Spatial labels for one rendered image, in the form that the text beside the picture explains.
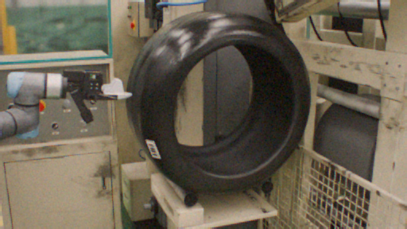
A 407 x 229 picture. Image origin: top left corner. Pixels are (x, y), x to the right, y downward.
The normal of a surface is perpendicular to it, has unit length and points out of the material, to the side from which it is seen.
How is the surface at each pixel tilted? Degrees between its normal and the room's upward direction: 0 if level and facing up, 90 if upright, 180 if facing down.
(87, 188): 90
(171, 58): 62
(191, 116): 90
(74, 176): 90
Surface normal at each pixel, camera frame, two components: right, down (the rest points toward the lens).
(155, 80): -0.41, -0.06
